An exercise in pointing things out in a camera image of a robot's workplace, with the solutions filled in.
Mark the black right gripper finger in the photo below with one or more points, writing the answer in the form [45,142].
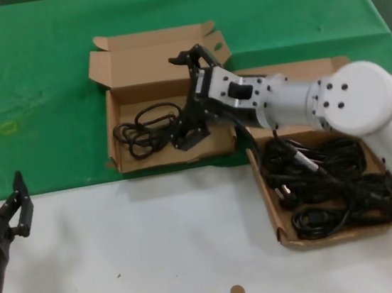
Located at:
[202,51]
[191,136]

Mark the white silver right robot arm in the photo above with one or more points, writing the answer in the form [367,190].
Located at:
[354,98]

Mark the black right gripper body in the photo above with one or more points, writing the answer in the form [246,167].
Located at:
[197,100]

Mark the cardboard box, round flap hole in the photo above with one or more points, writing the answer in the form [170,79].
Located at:
[336,239]

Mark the cardboard box, oval flap hole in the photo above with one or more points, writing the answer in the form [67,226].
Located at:
[146,63]

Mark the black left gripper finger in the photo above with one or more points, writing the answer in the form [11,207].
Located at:
[23,210]

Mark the green tablecloth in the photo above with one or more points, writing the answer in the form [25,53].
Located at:
[29,67]

